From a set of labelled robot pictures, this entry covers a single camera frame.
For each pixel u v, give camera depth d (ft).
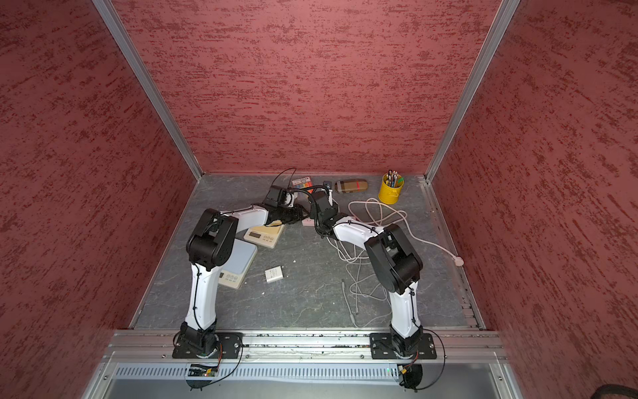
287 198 3.03
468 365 2.52
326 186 2.76
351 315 2.60
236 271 2.86
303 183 3.86
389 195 3.49
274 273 2.86
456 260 3.12
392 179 3.21
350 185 3.73
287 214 3.01
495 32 2.46
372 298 2.73
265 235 3.20
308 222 3.30
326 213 2.49
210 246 1.93
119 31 2.44
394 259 1.72
